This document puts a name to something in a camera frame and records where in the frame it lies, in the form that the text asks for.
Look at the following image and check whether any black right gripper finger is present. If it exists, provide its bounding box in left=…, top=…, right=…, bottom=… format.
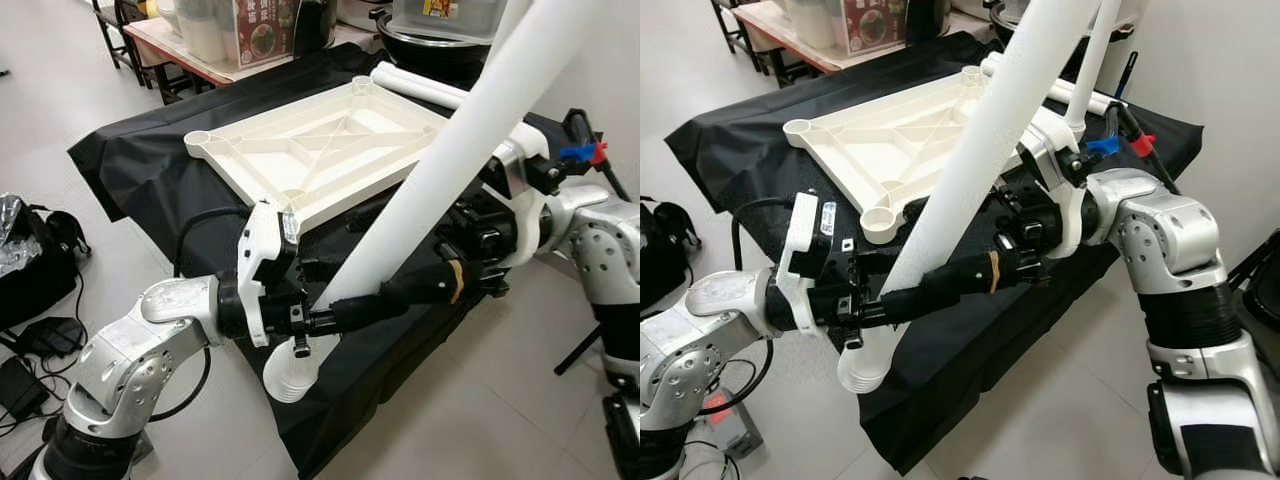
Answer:
left=917, top=249, right=1050, bottom=304
left=377, top=258, right=507, bottom=314

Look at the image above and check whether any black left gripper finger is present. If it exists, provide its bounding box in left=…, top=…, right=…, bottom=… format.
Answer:
left=851, top=284, right=937, bottom=328
left=847, top=249, right=902, bottom=277
left=299, top=257, right=354, bottom=284
left=307, top=289, right=390, bottom=335

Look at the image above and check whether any white plastic table top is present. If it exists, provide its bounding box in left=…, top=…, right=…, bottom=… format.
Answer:
left=783, top=65, right=1041, bottom=246
left=183, top=80, right=451, bottom=236

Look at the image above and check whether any black tablecloth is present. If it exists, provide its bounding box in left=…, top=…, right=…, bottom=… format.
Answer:
left=665, top=30, right=1206, bottom=476
left=68, top=45, right=591, bottom=479

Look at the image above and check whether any grey box red button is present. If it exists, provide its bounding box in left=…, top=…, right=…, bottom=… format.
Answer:
left=700, top=390, right=766, bottom=461

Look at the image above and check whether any black bag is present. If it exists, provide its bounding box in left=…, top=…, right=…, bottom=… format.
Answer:
left=0, top=195, right=86, bottom=331
left=640, top=200, right=701, bottom=311

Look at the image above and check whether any clear plastic storage box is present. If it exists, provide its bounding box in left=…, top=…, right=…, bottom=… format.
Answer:
left=392, top=0, right=511, bottom=46

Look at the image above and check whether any wooden table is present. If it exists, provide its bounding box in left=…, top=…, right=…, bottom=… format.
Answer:
left=120, top=15, right=381, bottom=91
left=755, top=0, right=961, bottom=76

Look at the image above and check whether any white plastic container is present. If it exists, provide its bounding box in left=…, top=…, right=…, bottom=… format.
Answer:
left=180, top=0, right=241, bottom=63
left=790, top=0, right=851, bottom=51

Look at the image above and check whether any round black adapter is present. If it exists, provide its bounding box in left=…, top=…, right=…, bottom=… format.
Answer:
left=15, top=318, right=86, bottom=361

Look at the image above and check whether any dark wooden chair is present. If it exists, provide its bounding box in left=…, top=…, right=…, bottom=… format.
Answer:
left=90, top=0, right=171, bottom=101
left=710, top=0, right=791, bottom=86

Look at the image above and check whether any black power adapter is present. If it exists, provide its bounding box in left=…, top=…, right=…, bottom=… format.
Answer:
left=0, top=355, right=46, bottom=421

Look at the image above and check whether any crumpled clear plastic wrap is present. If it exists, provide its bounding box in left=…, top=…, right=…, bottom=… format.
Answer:
left=0, top=195, right=36, bottom=276

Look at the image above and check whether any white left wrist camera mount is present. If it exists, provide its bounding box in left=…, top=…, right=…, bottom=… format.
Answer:
left=237, top=198, right=299, bottom=349
left=778, top=192, right=836, bottom=336

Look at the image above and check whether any black floor cable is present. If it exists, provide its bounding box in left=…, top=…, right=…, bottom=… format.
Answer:
left=0, top=270, right=91, bottom=441

